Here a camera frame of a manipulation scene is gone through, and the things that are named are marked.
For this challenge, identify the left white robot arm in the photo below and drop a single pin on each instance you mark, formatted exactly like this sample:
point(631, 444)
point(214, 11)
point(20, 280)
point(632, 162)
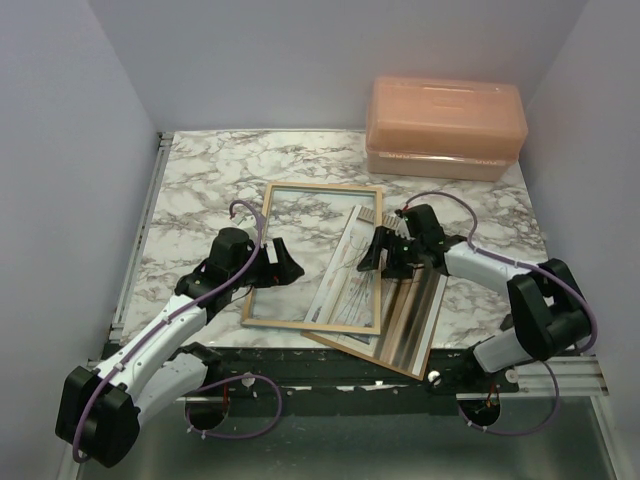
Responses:
point(102, 409)

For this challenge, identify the aluminium rail frame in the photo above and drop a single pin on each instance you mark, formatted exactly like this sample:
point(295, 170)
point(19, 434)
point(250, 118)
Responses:
point(184, 199)

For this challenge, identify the glossy plant photo board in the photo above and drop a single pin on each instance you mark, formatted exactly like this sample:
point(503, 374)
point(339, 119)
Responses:
point(388, 322)

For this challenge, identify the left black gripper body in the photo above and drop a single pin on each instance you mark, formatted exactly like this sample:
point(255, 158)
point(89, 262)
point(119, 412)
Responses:
point(259, 273)

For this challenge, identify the blue wooden picture frame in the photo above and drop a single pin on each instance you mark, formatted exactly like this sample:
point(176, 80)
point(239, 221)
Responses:
point(310, 218)

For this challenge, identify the orange translucent plastic box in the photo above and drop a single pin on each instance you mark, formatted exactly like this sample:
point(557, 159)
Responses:
point(448, 129)

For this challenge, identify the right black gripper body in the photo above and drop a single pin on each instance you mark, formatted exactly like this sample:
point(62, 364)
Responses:
point(403, 255)

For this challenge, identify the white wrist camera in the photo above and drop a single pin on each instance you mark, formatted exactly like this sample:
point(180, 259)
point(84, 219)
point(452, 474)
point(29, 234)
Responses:
point(396, 223)
point(271, 252)

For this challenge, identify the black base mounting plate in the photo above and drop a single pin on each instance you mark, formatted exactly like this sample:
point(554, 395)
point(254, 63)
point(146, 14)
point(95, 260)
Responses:
point(327, 382)

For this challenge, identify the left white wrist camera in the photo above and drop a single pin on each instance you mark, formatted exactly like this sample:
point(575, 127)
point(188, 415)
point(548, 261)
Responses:
point(271, 252)

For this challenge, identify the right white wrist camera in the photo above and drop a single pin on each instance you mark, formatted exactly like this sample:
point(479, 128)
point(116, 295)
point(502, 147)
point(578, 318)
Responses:
point(396, 223)

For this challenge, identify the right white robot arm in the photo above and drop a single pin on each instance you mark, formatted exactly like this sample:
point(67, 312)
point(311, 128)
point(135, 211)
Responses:
point(548, 311)

